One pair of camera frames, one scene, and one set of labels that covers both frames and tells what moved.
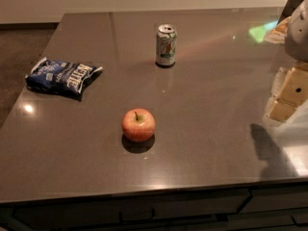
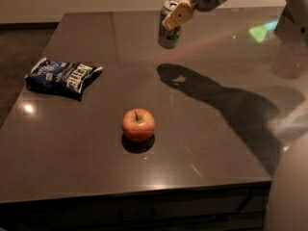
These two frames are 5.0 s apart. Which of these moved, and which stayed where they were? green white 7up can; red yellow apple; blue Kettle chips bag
Moved: green white 7up can
Stayed: blue Kettle chips bag; red yellow apple
